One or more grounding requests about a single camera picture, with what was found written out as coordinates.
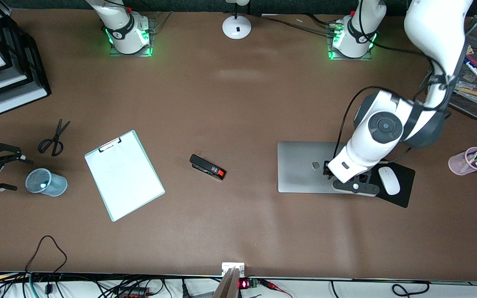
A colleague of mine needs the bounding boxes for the dark looped cable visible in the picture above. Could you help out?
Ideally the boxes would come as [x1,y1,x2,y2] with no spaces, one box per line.
[25,235,67,276]

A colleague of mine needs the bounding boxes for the black wire mesh organizer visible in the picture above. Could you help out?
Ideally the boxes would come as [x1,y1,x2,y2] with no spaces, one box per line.
[420,16,477,121]

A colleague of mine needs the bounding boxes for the teal cable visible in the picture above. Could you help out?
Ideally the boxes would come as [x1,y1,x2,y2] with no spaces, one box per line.
[26,275,39,298]

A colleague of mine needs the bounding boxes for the white round lamp base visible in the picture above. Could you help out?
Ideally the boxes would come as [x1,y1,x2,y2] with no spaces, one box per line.
[222,0,252,41]

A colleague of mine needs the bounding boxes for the black mouse pad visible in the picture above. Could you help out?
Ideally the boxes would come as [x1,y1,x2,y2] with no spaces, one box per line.
[371,161,416,208]

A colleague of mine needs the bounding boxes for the black cable bundle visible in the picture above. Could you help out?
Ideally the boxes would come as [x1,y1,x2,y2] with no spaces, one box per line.
[0,271,214,298]

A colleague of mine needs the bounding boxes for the blue mesh pen cup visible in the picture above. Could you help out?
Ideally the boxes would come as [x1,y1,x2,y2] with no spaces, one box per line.
[25,168,68,197]

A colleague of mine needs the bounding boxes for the white camera bracket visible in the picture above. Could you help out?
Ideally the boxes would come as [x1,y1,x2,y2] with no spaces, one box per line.
[222,262,246,278]

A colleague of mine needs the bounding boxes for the black stacked paper tray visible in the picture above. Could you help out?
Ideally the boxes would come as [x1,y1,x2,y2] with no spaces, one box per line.
[0,8,53,115]

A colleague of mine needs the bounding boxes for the black table cable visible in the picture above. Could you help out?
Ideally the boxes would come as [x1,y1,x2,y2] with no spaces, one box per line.
[259,13,338,34]

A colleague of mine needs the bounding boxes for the pink translucent pen cup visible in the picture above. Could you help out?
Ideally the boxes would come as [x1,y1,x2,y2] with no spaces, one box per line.
[448,147,477,176]

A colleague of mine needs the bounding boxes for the white clipboard with mint edge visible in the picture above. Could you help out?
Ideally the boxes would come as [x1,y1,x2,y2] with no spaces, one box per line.
[84,130,166,222]

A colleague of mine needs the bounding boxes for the black coiled cable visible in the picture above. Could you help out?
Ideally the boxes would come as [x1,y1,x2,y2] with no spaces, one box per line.
[391,281,431,297]

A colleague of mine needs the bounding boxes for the red wire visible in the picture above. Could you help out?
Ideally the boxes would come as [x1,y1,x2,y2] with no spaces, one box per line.
[259,279,294,298]

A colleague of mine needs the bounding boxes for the aluminium camera post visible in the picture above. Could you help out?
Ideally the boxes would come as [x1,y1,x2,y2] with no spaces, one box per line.
[213,267,241,298]

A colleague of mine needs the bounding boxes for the black stapler with orange tip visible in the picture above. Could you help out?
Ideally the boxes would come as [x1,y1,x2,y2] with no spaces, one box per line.
[189,154,226,181]

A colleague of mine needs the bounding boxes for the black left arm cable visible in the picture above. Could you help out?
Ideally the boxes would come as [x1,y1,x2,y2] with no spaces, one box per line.
[335,86,431,158]

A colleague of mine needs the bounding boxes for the black scissors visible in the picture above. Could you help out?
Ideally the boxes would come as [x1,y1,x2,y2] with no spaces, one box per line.
[38,119,71,157]

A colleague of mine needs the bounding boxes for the white computer mouse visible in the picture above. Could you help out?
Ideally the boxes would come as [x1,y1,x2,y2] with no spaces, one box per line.
[378,166,401,196]

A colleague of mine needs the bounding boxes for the silver laptop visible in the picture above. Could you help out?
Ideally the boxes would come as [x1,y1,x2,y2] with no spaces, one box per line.
[277,141,357,194]

